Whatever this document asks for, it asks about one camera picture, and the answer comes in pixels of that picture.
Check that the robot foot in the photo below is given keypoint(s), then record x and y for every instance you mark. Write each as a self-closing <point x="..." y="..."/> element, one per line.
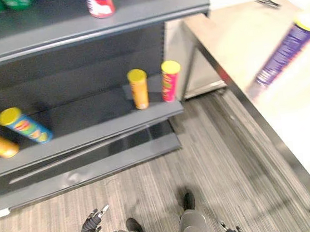
<point x="188" y="201"/>
<point x="137" y="230"/>

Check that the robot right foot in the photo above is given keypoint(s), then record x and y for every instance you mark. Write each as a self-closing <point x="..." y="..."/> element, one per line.
<point x="188" y="201"/>

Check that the blue chips can yellow lid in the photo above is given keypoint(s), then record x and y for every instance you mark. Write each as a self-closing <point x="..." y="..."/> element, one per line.
<point x="26" y="126"/>

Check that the orange chips can yellow lid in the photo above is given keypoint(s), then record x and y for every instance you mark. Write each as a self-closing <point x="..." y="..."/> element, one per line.
<point x="139" y="89"/>

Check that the purple chips can yellow lid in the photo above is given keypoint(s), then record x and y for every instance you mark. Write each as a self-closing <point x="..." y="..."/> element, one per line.
<point x="287" y="50"/>

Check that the pink chips can yellow lid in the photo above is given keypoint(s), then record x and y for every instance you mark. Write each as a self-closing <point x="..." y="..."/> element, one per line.
<point x="169" y="82"/>

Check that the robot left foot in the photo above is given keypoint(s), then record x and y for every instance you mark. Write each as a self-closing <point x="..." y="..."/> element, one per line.
<point x="137" y="230"/>

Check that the red chips can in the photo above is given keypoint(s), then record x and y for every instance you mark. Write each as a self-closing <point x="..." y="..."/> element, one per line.
<point x="100" y="2"/>

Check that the small black object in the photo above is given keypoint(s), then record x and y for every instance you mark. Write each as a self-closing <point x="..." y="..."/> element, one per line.
<point x="268" y="2"/>

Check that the grey metal shelf unit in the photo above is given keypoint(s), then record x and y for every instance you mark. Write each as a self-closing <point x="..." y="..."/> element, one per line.
<point x="75" y="55"/>

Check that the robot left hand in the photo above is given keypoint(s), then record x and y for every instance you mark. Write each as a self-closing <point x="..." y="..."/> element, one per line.
<point x="93" y="222"/>

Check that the stainless steel table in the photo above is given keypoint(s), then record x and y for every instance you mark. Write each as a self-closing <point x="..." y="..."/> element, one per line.
<point x="266" y="61"/>

